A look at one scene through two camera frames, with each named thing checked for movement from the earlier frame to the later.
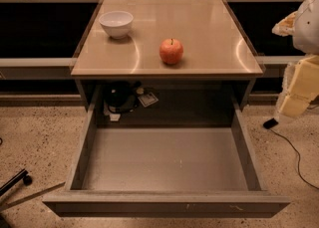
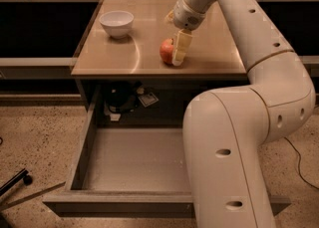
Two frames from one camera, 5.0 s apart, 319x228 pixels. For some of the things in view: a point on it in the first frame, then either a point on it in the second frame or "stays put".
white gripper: [307, 28] → [185, 17]
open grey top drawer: [171, 171] stays put
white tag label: [148, 100] stays put
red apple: [170, 51] stays put
